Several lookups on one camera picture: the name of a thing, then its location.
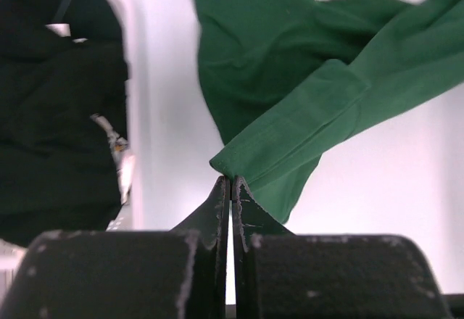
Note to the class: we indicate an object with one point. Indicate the white plastic basket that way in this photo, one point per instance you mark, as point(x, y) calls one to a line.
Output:
point(134, 98)

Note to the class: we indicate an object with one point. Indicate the black t shirt in basket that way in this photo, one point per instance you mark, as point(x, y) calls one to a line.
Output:
point(54, 116)

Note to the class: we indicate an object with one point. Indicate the green t shirt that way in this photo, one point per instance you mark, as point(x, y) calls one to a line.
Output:
point(287, 80)

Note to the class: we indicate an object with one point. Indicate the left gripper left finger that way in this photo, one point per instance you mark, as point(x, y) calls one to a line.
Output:
point(178, 273)

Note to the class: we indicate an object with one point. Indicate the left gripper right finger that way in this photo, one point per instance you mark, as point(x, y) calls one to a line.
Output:
point(279, 274)

